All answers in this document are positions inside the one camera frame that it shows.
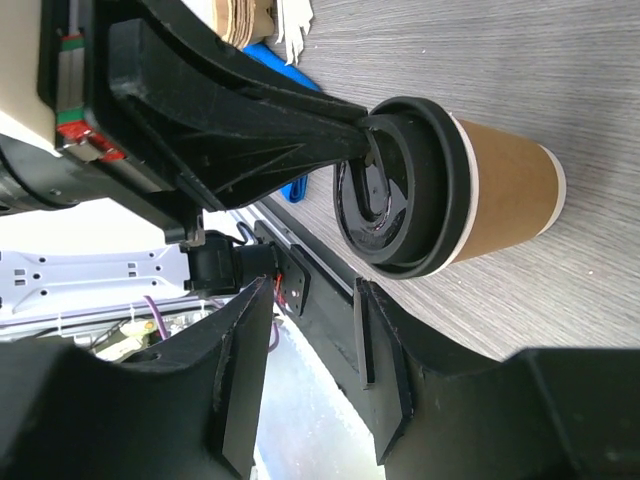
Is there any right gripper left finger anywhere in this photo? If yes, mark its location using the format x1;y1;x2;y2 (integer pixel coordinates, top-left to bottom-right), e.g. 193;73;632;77
1;278;273;479

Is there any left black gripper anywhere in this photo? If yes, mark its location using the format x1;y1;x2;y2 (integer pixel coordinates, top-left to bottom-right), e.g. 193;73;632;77
1;1;204;245

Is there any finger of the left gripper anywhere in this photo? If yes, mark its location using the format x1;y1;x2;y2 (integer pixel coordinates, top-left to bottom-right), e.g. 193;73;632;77
107;1;369;209

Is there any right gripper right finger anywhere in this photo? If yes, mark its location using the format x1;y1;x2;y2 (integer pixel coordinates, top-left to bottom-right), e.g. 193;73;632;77
354;280;639;479

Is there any black plastic cup lid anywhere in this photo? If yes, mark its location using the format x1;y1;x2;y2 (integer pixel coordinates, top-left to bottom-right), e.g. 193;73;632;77
334;97;480;280

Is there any brown paper coffee cup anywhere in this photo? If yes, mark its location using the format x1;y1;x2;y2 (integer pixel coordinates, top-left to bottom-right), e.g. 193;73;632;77
436;117;567;271

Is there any blue folded cloth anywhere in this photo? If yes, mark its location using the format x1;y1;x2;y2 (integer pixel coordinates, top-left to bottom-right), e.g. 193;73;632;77
242;42;321;204

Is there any cardboard cup carrier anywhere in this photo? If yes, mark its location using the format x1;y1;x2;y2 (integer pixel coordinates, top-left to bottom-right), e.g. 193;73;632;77
211;0;275;50

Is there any white paper straws bundle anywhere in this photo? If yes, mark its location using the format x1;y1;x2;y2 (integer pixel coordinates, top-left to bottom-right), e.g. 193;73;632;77
274;0;314;66

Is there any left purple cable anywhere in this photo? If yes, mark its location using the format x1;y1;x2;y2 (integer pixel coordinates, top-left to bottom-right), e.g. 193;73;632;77
142;294;281;354

